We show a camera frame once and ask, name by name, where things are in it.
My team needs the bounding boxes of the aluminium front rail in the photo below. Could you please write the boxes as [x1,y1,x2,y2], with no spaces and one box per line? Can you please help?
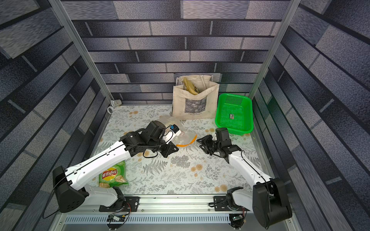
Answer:
[49,193,301,231]

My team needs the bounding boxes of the green Lays chips bag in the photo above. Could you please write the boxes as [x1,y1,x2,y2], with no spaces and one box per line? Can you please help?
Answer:
[99,161,129,188]

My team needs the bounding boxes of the beige Monet tote bag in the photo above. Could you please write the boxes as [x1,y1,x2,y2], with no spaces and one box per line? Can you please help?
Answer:
[172,75,220,120]

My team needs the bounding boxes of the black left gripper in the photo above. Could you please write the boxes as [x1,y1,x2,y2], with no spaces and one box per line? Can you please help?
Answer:
[148,135,182,158]

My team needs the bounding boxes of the clear orange zip-top bag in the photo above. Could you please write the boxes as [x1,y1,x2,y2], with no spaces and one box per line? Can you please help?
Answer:
[158,115,197,148]

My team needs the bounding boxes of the banana in tote bag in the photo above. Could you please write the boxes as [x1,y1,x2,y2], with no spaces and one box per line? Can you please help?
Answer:
[183,77,199,95]

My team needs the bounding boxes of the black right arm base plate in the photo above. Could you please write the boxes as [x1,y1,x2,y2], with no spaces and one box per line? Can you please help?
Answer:
[208,195,252,212]

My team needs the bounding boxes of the white tape roll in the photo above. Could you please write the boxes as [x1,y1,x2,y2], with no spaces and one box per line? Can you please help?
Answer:
[107,106,114,115]

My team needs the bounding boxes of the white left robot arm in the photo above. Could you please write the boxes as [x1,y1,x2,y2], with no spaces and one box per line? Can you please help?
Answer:
[53,120,181,213]

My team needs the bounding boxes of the left circuit board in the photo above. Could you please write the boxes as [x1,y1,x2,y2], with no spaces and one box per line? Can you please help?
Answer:
[107,213,130,223]

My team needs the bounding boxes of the circuit board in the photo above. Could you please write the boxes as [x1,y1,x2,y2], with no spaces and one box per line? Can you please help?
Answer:
[229,214,244,230]
[107,213,130,223]

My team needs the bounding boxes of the right circuit board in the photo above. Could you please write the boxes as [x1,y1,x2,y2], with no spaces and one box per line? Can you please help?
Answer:
[229,214,244,230]

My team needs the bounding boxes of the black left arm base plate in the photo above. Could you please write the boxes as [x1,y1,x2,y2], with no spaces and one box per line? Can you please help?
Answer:
[99,196,140,213]

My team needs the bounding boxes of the green plastic basket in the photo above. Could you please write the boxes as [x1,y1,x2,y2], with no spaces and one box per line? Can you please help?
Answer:
[215,93,254,136]

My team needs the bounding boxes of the floral patterned table mat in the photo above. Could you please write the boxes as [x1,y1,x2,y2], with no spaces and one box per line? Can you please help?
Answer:
[96,105,252,195]

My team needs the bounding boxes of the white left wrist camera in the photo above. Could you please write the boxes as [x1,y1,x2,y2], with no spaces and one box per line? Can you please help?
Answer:
[163,124,181,143]

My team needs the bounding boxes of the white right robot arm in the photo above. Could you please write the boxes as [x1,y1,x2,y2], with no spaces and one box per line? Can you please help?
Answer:
[197,128,293,229]

